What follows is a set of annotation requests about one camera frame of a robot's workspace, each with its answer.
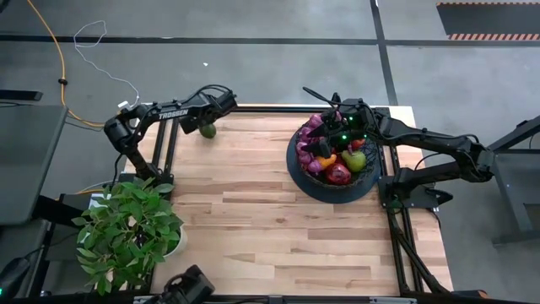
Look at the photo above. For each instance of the grey metal stand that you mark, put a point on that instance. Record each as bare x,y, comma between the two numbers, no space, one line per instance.
506,190

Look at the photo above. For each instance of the dark green avocado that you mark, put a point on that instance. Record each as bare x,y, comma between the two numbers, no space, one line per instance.
208,132

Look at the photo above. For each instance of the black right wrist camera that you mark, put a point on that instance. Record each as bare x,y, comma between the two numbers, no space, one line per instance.
352,110

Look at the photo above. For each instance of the purple grape bunch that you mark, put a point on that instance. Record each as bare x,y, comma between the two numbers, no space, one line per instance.
314,122

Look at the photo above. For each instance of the black idle robot arm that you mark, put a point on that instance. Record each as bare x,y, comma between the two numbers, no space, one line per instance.
190,287

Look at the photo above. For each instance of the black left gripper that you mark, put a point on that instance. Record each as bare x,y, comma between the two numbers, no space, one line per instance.
192,124

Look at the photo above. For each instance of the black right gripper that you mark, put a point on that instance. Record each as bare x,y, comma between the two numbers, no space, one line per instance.
358,135

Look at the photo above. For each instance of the red pomegranate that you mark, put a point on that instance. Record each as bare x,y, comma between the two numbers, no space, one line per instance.
337,174

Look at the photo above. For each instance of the black striped-edge floor mat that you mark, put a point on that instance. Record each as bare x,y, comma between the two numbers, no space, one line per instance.
485,21

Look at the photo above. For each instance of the grey desk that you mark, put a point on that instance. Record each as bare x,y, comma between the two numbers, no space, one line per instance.
29,164

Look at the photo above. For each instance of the black rounded device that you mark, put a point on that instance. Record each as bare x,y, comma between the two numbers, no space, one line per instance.
12,274

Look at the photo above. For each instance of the green leafy plant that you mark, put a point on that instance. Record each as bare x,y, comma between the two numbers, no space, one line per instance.
126,236

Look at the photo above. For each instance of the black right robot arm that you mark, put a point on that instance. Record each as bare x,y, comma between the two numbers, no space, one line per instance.
443,141

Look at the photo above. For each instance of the green pear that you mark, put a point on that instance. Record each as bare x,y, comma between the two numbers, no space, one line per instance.
354,161

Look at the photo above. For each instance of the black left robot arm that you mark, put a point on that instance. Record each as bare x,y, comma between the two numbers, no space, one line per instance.
169,115

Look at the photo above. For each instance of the black flat bar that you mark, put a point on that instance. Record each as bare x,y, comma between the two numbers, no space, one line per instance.
21,95

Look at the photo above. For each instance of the white plant pot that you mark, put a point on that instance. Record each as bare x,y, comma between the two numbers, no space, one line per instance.
180,245

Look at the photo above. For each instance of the white paper sheet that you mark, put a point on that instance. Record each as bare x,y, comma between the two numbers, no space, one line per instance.
99,202

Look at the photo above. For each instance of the yellow orange lemon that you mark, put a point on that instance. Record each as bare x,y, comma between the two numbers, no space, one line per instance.
327,161

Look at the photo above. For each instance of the pink red round fruit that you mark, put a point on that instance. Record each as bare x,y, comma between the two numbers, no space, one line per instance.
358,144

